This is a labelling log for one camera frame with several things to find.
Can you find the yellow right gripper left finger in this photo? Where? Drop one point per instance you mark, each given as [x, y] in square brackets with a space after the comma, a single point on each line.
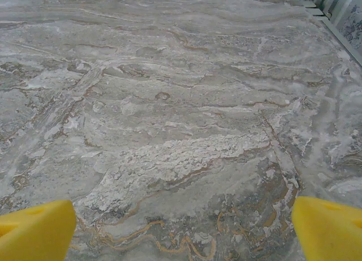
[36, 232]

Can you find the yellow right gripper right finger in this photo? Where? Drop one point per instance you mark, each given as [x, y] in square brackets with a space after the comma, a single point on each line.
[331, 235]

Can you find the aluminium table side rail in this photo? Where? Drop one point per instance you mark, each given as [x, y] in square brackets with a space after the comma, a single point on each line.
[343, 39]

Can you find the aluminium corner post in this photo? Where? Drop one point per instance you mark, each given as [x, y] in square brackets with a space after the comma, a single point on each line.
[329, 2]

